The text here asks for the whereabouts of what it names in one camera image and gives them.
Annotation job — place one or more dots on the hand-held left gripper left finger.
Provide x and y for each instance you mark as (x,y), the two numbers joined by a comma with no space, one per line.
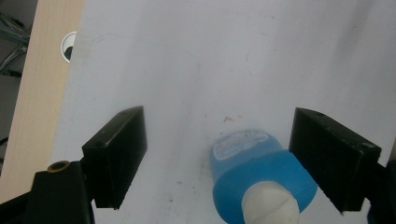
(115,155)

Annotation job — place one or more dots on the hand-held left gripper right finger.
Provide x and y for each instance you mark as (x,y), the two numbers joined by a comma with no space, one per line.
(333,155)

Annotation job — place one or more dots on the blue bag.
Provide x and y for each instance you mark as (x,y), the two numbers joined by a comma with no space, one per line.
(264,169)

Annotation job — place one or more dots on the light wooden table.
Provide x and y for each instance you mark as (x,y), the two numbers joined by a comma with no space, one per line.
(40,109)

